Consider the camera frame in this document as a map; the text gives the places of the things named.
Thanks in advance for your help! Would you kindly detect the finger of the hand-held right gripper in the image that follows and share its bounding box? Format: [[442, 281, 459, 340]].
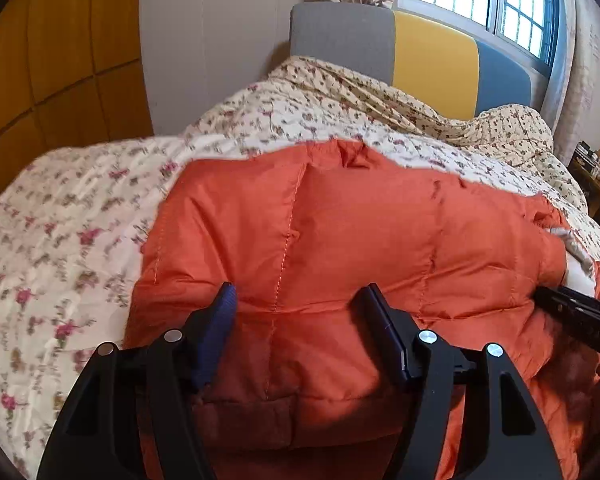
[[535, 285, 600, 356]]

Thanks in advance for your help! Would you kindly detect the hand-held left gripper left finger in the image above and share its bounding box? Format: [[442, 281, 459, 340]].
[[36, 281, 239, 480]]

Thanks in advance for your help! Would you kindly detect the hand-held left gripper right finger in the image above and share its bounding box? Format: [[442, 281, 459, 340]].
[[355, 284, 565, 480]]

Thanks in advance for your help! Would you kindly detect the orange down jacket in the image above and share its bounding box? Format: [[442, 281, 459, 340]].
[[122, 139, 600, 480]]

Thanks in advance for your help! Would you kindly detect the small dark appliance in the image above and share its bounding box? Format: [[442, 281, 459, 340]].
[[574, 143, 600, 168]]

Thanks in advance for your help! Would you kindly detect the floral quilt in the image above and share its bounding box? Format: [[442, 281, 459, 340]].
[[0, 55, 600, 480]]

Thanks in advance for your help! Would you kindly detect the grey yellow blue headboard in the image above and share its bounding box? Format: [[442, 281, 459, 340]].
[[289, 1, 548, 122]]

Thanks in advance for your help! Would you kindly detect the yellow wooden wardrobe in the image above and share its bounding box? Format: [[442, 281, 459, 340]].
[[0, 0, 156, 211]]

